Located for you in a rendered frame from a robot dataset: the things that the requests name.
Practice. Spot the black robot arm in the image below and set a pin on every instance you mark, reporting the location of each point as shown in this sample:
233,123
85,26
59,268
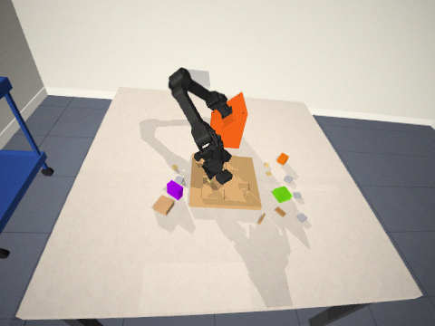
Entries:
180,83

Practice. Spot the purple block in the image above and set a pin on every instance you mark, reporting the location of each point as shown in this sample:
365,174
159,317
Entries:
175,190

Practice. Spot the lime green cube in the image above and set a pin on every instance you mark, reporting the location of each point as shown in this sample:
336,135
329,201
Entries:
282,194

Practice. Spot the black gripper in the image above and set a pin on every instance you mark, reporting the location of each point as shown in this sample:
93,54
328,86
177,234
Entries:
222,176

